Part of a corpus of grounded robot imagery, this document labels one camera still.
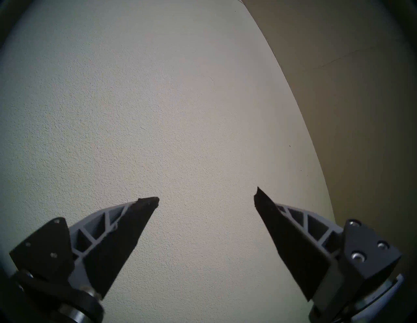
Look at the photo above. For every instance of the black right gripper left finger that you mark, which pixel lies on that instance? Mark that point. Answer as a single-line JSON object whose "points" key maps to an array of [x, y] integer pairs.
{"points": [[107, 247]]}

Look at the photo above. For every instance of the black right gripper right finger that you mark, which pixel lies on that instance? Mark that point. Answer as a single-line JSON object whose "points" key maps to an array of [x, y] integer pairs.
{"points": [[299, 250]]}

